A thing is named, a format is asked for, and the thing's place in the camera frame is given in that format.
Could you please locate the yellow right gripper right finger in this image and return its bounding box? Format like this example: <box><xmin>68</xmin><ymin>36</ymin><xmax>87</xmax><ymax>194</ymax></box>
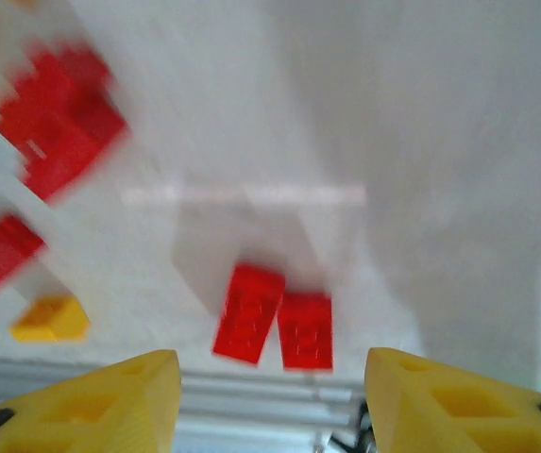
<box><xmin>363</xmin><ymin>347</ymin><xmax>541</xmax><ymax>453</ymax></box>

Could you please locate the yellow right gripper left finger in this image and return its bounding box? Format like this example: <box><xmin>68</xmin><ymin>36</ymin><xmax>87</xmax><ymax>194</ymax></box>
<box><xmin>0</xmin><ymin>348</ymin><xmax>182</xmax><ymax>453</ymax></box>

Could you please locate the yellow lego brick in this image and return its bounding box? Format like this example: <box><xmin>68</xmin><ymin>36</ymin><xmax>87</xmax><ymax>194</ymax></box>
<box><xmin>8</xmin><ymin>294</ymin><xmax>91</xmax><ymax>344</ymax></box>

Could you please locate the large red lego brick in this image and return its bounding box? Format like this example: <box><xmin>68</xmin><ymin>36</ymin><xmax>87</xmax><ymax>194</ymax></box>
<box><xmin>0</xmin><ymin>40</ymin><xmax>132</xmax><ymax>204</ymax></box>

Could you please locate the wide aluminium frame rail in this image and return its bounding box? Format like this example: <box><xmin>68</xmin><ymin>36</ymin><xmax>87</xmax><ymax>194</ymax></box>
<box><xmin>0</xmin><ymin>353</ymin><xmax>375</xmax><ymax>453</ymax></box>

